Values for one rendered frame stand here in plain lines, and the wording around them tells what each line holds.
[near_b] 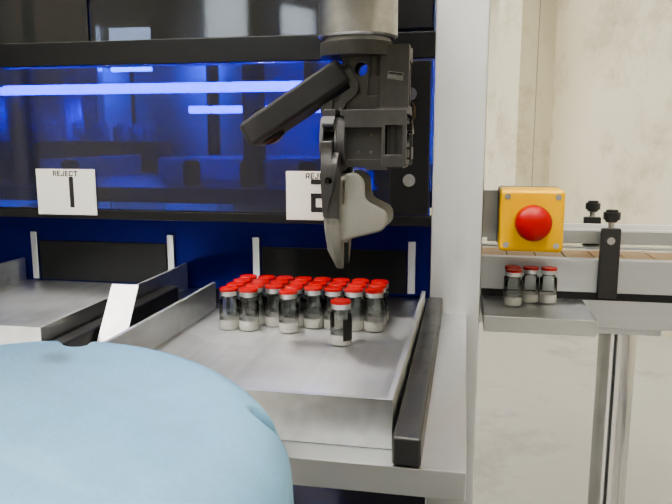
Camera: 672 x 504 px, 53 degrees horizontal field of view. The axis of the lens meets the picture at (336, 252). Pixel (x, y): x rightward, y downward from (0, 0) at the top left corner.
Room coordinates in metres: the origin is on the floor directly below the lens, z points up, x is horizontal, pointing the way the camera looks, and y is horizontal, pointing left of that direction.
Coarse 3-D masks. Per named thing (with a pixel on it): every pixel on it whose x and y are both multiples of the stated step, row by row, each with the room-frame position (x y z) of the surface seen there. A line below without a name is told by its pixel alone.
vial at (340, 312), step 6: (336, 306) 0.66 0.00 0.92; (342, 306) 0.65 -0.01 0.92; (348, 306) 0.66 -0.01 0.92; (336, 312) 0.66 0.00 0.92; (342, 312) 0.66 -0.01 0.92; (348, 312) 0.66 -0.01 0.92; (330, 318) 0.66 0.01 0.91; (336, 318) 0.65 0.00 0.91; (342, 318) 0.65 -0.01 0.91; (348, 318) 0.66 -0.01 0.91; (330, 324) 0.66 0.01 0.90; (336, 324) 0.65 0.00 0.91; (342, 324) 0.65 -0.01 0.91; (330, 330) 0.66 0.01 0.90; (336, 330) 0.65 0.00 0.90; (342, 330) 0.65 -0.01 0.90; (330, 336) 0.66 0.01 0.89; (336, 336) 0.65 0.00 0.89; (342, 336) 0.65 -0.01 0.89; (330, 342) 0.66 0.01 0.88; (336, 342) 0.65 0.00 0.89; (342, 342) 0.65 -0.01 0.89; (348, 342) 0.66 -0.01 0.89
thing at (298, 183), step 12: (288, 180) 0.83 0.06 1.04; (300, 180) 0.83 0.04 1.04; (288, 192) 0.83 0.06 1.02; (300, 192) 0.83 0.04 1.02; (312, 192) 0.82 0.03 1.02; (288, 204) 0.83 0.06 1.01; (300, 204) 0.83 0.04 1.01; (288, 216) 0.83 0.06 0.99; (300, 216) 0.83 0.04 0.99; (312, 216) 0.82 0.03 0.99
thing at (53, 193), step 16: (48, 176) 0.89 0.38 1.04; (64, 176) 0.89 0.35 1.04; (80, 176) 0.88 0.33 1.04; (48, 192) 0.89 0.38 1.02; (64, 192) 0.89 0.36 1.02; (80, 192) 0.88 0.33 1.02; (48, 208) 0.89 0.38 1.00; (64, 208) 0.89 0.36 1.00; (80, 208) 0.88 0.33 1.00; (96, 208) 0.88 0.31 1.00
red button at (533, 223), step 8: (528, 208) 0.75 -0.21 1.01; (536, 208) 0.75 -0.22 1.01; (520, 216) 0.75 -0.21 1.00; (528, 216) 0.74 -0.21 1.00; (536, 216) 0.74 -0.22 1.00; (544, 216) 0.74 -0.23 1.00; (520, 224) 0.75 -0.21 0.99; (528, 224) 0.74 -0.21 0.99; (536, 224) 0.74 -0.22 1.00; (544, 224) 0.74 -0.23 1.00; (520, 232) 0.75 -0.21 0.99; (528, 232) 0.74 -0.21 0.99; (536, 232) 0.74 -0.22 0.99; (544, 232) 0.74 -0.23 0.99; (528, 240) 0.75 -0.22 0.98; (536, 240) 0.75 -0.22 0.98
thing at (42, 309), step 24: (0, 264) 0.94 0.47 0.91; (24, 264) 0.99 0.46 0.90; (0, 288) 0.93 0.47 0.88; (24, 288) 0.93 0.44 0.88; (48, 288) 0.93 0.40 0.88; (72, 288) 0.93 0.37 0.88; (96, 288) 0.93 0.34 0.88; (144, 288) 0.81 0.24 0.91; (0, 312) 0.79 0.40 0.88; (24, 312) 0.79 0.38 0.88; (48, 312) 0.79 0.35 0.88; (72, 312) 0.66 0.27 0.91; (96, 312) 0.70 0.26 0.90; (0, 336) 0.62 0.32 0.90; (24, 336) 0.61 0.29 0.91; (48, 336) 0.62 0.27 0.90
